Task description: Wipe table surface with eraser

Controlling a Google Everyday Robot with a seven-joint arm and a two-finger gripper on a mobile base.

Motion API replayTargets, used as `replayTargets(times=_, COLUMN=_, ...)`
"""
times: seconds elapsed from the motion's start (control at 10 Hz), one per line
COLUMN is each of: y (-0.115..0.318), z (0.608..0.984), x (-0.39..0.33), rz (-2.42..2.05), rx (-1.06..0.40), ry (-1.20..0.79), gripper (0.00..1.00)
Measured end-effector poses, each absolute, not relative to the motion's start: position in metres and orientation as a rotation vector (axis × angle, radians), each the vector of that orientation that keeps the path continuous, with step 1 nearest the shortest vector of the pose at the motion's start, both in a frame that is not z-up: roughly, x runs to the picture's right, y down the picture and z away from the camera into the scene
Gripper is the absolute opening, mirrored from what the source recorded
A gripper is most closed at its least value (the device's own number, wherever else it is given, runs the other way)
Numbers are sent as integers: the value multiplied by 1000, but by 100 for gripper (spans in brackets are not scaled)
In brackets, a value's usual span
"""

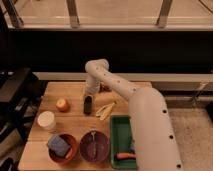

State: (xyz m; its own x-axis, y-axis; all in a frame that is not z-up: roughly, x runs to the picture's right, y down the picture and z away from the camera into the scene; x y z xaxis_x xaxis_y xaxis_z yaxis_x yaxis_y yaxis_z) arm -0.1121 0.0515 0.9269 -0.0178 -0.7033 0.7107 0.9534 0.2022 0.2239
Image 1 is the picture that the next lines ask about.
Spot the purple bowl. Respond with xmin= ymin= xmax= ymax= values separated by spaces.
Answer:
xmin=79 ymin=130 xmax=110 ymax=163

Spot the orange carrot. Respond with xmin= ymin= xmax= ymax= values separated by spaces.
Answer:
xmin=115 ymin=152 xmax=136 ymax=160

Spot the orange bowl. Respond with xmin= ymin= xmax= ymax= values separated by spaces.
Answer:
xmin=48 ymin=134 xmax=78 ymax=165

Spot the green plastic tray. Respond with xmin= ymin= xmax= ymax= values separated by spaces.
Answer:
xmin=110 ymin=115 xmax=137 ymax=170

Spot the black chair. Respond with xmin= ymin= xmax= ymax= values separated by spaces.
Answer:
xmin=0 ymin=67 xmax=44 ymax=144

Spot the white cylindrical cup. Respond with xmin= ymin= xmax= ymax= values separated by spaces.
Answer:
xmin=37 ymin=111 xmax=56 ymax=132

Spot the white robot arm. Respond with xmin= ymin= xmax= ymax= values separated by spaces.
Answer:
xmin=85 ymin=59 xmax=183 ymax=171

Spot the yellow banana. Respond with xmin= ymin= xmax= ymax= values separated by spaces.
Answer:
xmin=95 ymin=102 xmax=116 ymax=121

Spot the metal fork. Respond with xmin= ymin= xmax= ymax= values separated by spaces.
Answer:
xmin=91 ymin=131 xmax=97 ymax=158

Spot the red yellow apple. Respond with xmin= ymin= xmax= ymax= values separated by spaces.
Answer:
xmin=56 ymin=98 xmax=69 ymax=112

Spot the blue grey eraser sponge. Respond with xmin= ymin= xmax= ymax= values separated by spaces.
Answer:
xmin=47 ymin=134 xmax=70 ymax=157

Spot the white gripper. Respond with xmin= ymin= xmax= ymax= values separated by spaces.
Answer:
xmin=83 ymin=75 xmax=100 ymax=114

